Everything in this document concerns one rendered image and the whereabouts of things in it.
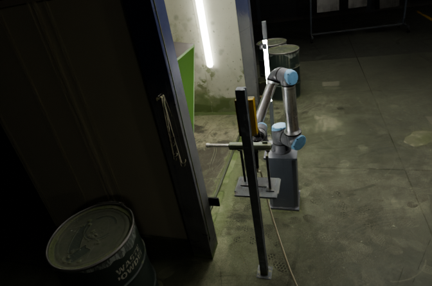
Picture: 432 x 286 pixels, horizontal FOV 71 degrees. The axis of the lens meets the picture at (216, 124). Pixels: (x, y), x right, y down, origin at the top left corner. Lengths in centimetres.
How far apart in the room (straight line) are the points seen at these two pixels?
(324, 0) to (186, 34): 526
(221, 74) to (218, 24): 78
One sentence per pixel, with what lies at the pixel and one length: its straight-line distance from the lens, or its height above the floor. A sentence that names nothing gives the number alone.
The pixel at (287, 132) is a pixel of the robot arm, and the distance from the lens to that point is 272.
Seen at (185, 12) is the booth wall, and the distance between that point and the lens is 495.
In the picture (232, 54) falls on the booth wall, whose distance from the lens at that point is 488.
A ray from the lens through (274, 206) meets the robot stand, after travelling 330.
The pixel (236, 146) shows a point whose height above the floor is 114.
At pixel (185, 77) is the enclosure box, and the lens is 342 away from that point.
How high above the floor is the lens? 228
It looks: 27 degrees down
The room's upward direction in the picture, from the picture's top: 10 degrees counter-clockwise
